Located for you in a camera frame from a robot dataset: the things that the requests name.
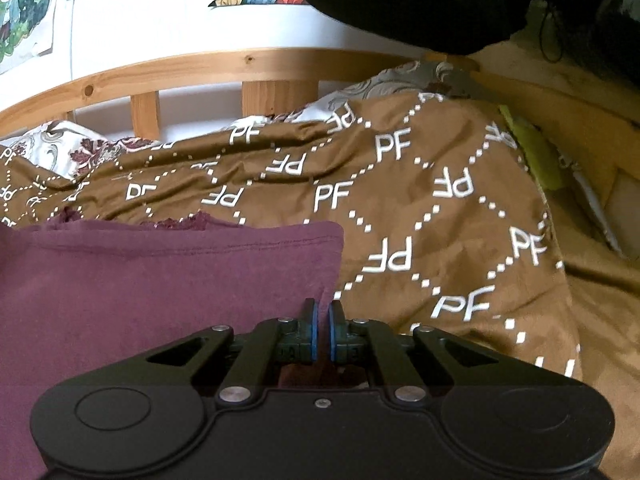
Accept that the yellow-green cloth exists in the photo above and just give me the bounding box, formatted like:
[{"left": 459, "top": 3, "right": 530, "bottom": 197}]
[{"left": 497, "top": 104, "right": 563, "bottom": 191}]

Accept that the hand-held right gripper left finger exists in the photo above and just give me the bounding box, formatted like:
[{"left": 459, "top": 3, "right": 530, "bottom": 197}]
[{"left": 145, "top": 299, "right": 323, "bottom": 408}]

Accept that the brown patterned blanket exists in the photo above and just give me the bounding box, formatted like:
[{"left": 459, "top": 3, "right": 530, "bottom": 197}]
[{"left": 0, "top": 91, "right": 640, "bottom": 471}]

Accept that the cartoon figure wall poster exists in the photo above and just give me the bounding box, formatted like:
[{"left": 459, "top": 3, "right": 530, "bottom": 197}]
[{"left": 0, "top": 0, "right": 56, "bottom": 76}]

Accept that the white floral bed sheet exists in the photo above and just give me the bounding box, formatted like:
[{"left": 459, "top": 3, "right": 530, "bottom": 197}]
[{"left": 0, "top": 60, "right": 476, "bottom": 181}]

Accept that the maroon long-sleeve shirt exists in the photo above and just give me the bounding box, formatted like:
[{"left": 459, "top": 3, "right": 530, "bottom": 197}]
[{"left": 0, "top": 212, "right": 346, "bottom": 480}]

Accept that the wooden bed frame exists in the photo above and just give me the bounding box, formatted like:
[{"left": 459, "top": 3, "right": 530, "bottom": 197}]
[{"left": 0, "top": 47, "right": 640, "bottom": 211}]

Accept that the white wall pipe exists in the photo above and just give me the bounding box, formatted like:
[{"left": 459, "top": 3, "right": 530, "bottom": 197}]
[{"left": 67, "top": 0, "right": 83, "bottom": 81}]

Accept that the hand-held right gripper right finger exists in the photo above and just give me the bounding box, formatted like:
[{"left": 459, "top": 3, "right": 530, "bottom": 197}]
[{"left": 327, "top": 300, "right": 493, "bottom": 406}]

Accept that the black puffer jacket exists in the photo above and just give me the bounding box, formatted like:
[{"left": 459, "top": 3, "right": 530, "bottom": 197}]
[{"left": 290, "top": 0, "right": 640, "bottom": 56}]

